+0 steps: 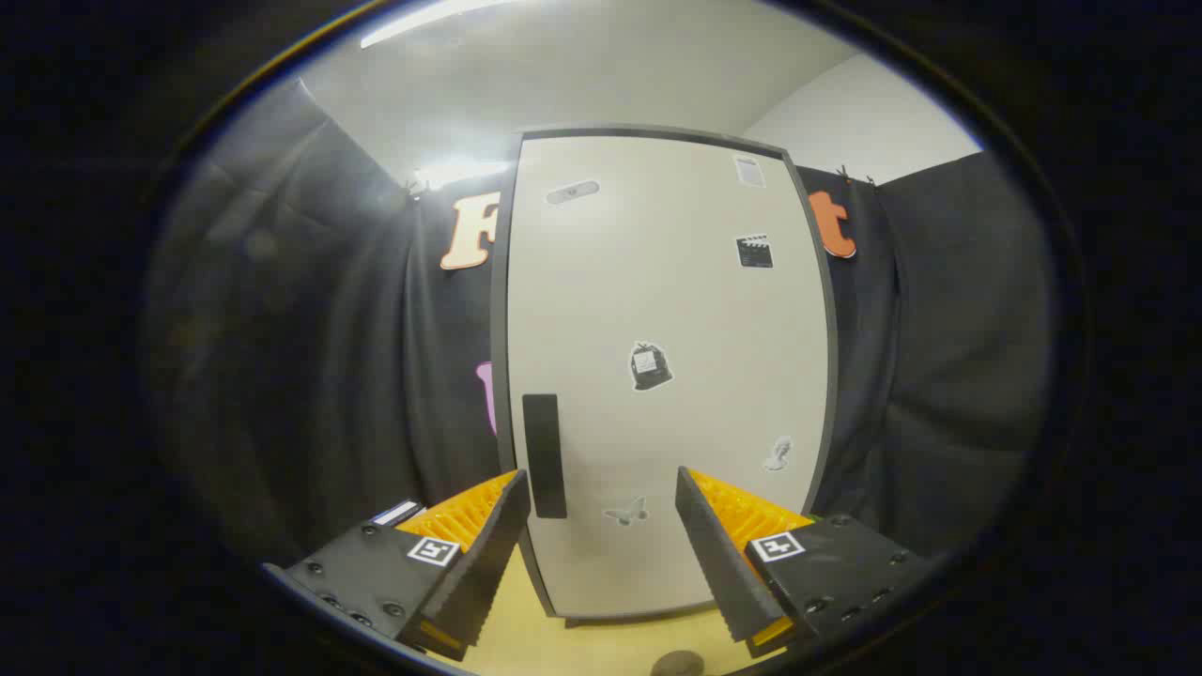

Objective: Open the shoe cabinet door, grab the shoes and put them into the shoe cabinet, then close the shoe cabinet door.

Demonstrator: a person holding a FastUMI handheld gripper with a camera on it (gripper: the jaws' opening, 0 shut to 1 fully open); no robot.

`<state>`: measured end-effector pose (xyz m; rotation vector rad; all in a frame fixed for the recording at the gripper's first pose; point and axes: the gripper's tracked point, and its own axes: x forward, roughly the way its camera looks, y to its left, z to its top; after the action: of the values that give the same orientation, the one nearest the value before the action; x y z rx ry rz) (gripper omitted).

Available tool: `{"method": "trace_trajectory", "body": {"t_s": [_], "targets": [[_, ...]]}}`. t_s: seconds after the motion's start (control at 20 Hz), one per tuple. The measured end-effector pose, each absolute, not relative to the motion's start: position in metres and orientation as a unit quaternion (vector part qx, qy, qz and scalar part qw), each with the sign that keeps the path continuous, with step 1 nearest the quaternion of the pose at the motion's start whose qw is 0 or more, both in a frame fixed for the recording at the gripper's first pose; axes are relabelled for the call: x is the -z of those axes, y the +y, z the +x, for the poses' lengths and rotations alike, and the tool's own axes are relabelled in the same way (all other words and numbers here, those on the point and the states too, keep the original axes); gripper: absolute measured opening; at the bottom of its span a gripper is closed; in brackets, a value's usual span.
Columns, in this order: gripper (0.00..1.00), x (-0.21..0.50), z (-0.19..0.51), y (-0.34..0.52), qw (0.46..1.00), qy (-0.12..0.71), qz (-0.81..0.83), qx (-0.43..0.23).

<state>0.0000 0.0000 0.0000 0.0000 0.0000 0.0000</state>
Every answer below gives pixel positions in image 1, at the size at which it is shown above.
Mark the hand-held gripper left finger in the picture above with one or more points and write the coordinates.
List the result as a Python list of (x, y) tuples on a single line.
[(479, 582)]

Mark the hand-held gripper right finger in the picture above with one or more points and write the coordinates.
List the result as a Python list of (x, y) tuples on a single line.
[(718, 573)]

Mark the grey shoe cabinet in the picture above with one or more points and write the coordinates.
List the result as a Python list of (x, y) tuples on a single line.
[(498, 329)]

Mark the white shoe cabinet door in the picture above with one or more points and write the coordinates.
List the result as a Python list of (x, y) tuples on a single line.
[(657, 282)]

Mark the white cover book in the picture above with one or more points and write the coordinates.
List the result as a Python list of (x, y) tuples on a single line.
[(399, 513)]

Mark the black backdrop cloth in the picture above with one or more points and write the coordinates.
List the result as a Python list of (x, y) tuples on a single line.
[(310, 376)]

